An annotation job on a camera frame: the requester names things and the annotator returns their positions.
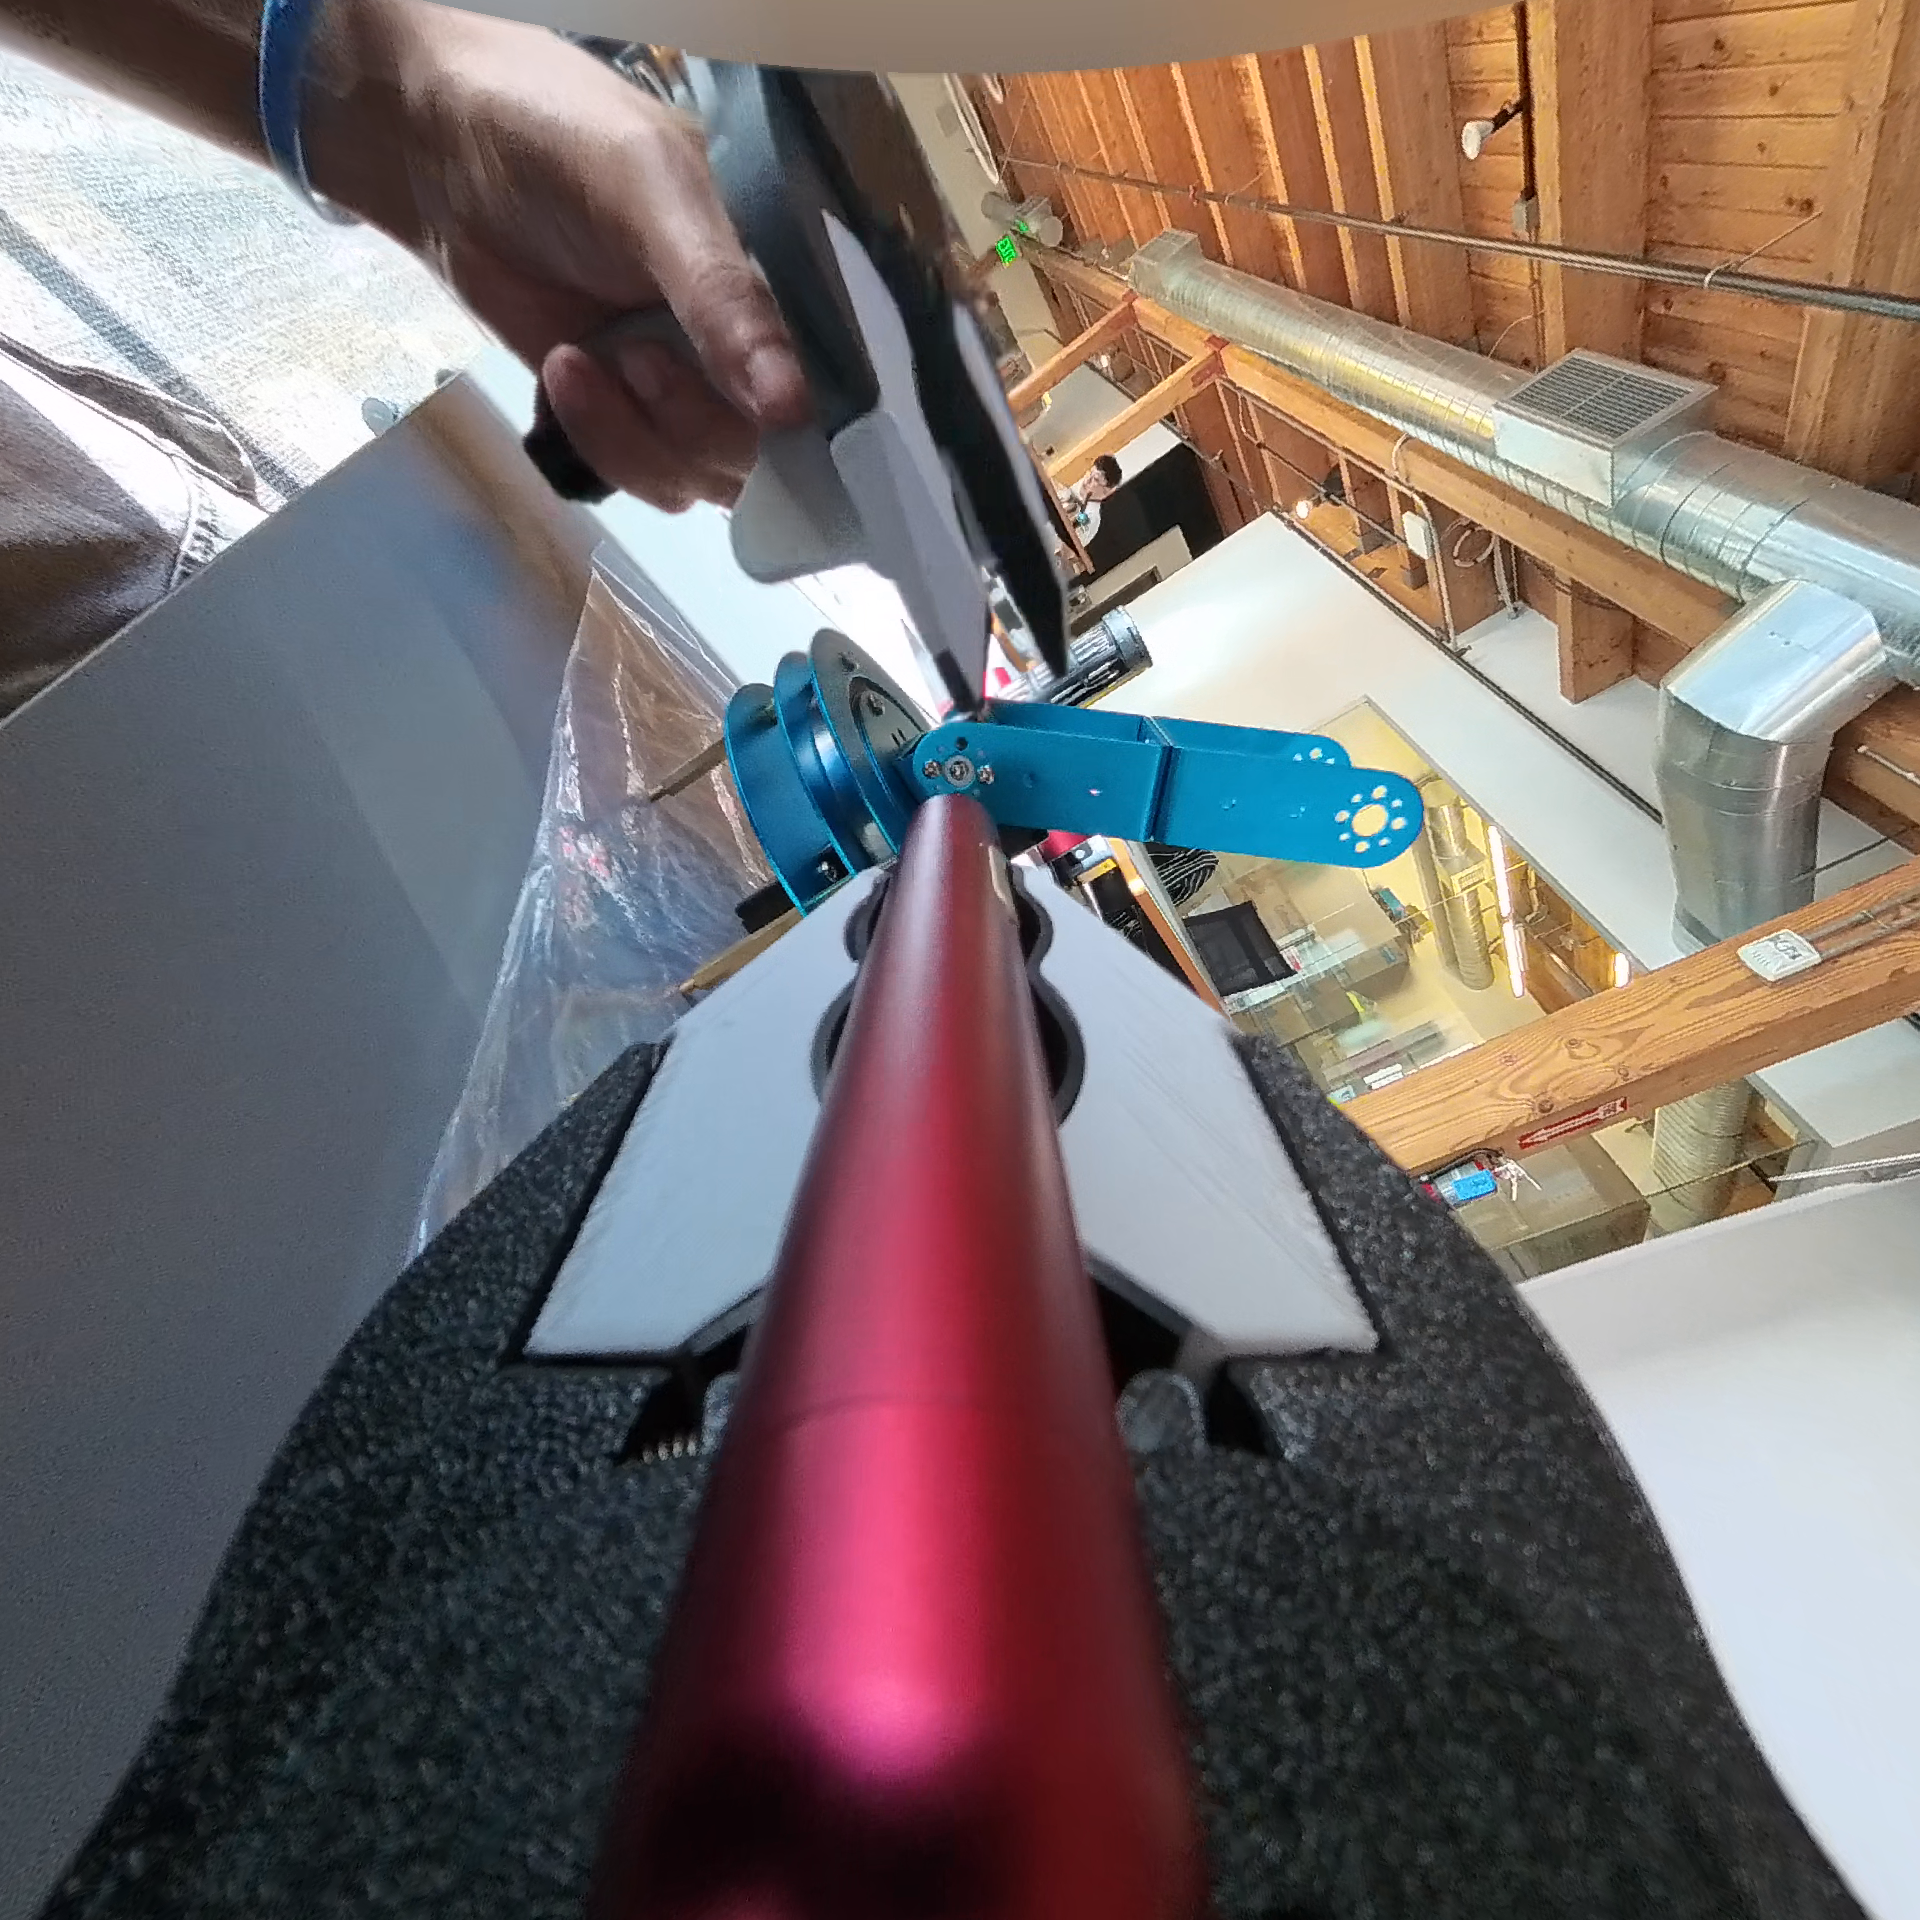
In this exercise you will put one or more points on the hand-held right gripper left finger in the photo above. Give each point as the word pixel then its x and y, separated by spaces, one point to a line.
pixel 675 1201

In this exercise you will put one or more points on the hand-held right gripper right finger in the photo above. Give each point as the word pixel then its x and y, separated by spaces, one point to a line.
pixel 1200 1185

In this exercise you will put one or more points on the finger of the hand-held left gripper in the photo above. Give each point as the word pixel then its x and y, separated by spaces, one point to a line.
pixel 870 518
pixel 901 324

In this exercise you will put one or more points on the blue toy robot arm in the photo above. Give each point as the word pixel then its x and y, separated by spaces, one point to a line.
pixel 1081 774

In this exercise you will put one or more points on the red electric screwdriver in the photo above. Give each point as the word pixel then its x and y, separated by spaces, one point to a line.
pixel 930 1424

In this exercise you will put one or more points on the person's left forearm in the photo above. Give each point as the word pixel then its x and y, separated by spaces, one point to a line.
pixel 135 44

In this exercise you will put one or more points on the person's left hand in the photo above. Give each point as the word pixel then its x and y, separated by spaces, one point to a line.
pixel 570 224

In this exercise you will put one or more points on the green exit sign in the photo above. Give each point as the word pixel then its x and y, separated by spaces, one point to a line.
pixel 1021 246

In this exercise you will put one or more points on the black cylindrical motor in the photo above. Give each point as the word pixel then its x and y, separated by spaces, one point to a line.
pixel 1105 653

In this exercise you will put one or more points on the black white striped object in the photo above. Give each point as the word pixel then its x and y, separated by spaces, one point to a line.
pixel 1184 877

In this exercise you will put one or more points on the clear plastic bag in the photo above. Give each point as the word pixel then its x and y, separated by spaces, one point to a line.
pixel 601 900

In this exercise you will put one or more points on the red white sign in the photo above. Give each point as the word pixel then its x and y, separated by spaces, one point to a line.
pixel 1572 1125

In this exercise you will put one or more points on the blue wristband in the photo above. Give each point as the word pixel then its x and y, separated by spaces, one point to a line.
pixel 284 91

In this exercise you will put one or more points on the white spot lamp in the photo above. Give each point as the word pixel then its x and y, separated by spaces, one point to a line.
pixel 1485 132

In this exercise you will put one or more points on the person's grey clothing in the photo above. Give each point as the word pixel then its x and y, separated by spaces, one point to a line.
pixel 135 451

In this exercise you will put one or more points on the silver air duct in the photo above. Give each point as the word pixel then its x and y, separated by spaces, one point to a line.
pixel 1725 510

